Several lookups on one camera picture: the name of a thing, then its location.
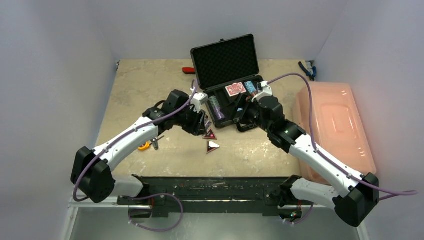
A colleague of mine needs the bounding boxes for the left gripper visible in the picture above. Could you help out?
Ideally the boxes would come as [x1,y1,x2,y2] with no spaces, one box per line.
[174,104,207,136]

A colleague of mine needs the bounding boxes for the purple chip stack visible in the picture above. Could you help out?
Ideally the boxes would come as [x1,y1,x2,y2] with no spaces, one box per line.
[212,104,226,121]

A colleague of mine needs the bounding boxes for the black poker set case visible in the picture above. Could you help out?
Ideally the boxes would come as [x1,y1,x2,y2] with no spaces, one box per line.
[190,34,264,129]

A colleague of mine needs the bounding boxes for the brown chip roll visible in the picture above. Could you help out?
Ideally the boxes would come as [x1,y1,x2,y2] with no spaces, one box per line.
[204,114,213,132]

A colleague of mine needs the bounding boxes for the grey chip stack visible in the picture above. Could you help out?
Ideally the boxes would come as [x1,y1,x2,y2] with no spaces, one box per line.
[208,95,220,108]

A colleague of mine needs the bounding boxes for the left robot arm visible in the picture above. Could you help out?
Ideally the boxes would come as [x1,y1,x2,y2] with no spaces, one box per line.
[70,88,208,205]

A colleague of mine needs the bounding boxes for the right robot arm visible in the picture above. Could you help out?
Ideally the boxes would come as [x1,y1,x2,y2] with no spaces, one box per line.
[234,94,380,227]

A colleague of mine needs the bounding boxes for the red triangular dealer button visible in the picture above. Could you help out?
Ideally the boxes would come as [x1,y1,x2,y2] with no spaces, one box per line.
[203,129,218,140]

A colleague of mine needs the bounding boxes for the blue playing card deck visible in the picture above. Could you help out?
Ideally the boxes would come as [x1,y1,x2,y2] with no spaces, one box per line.
[235,95,248,112]

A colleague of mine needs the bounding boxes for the white triangular dealer button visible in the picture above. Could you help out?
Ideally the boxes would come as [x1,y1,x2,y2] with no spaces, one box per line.
[206,140,220,154]

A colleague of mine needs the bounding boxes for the light blue chip stack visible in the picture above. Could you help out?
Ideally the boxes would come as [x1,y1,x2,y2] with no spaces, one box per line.
[244,81,258,97]

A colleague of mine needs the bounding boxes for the red playing card deck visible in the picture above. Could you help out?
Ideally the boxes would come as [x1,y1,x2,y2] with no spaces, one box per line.
[225,82,247,97]

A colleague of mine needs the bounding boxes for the black multitool pliers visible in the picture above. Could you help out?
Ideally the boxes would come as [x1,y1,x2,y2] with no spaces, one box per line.
[150,135,164,151]

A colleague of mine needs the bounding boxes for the yellow tape measure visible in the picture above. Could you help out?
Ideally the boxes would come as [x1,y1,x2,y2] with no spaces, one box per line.
[137,141,151,152]

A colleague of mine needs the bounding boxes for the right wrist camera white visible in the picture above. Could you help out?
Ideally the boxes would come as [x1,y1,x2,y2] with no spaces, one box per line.
[256,81,273,102]

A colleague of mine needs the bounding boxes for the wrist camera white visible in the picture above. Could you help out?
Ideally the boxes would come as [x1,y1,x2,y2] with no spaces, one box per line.
[190,87,209,113]
[256,81,273,102]

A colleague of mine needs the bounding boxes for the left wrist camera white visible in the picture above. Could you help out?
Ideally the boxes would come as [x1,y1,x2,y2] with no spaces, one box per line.
[190,87,209,113]

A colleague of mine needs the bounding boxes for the red handled tool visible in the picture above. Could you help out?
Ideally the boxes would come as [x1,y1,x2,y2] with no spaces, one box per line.
[181,67,196,75]

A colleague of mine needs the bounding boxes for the blue handled pliers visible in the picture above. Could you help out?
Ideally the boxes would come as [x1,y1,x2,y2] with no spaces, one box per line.
[298,61,317,82]

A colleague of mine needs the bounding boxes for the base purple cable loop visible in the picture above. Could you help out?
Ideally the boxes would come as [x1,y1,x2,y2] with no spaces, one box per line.
[128,193,184,233]

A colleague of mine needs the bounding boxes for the aluminium frame rail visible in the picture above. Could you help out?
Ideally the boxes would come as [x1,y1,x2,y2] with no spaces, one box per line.
[61,199,370,240]

